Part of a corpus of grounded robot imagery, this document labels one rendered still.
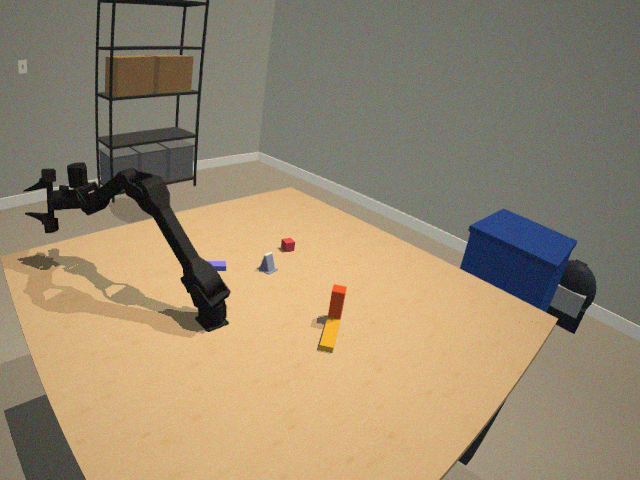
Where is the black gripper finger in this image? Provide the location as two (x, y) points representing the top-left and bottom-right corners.
(25, 212), (48, 225)
(24, 178), (47, 191)

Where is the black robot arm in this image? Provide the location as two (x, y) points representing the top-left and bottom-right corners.
(59, 162), (231, 332)

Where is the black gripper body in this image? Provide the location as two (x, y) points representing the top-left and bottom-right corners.
(41, 168), (71, 233)

